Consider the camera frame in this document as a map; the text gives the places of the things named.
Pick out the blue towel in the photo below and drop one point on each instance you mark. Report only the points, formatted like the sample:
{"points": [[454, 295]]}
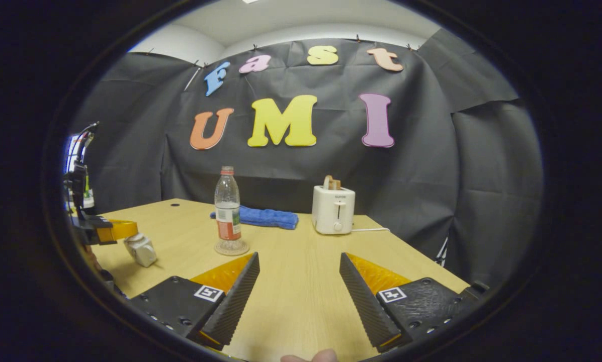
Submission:
{"points": [[270, 217]]}

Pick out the white toaster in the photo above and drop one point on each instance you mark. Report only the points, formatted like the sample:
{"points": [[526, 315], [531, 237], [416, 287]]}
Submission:
{"points": [[331, 211]]}

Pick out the clear plastic water bottle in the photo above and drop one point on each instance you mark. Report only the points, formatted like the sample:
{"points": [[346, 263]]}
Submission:
{"points": [[228, 211]]}

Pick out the white ceramic teacup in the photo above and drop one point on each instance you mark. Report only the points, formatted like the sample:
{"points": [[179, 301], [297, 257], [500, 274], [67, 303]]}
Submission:
{"points": [[142, 254]]}

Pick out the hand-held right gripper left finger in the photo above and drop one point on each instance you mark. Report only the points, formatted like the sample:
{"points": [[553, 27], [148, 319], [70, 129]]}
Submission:
{"points": [[233, 299]]}

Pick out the bread slice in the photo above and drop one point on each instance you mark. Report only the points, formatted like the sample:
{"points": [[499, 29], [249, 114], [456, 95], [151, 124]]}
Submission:
{"points": [[327, 182], [336, 185]]}

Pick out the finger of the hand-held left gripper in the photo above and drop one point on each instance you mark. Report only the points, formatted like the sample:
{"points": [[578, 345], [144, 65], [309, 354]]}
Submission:
{"points": [[117, 230]]}

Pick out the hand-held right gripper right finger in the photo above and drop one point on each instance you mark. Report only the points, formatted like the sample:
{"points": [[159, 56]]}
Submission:
{"points": [[363, 301]]}

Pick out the computer monitor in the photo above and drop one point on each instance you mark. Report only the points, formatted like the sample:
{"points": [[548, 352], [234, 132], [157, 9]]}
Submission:
{"points": [[72, 151]]}

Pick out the green drink bottle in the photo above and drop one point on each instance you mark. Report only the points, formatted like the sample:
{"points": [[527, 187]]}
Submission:
{"points": [[87, 187]]}

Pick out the round wooden coaster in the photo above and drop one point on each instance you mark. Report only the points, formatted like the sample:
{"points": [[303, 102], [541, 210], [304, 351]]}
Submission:
{"points": [[244, 249]]}

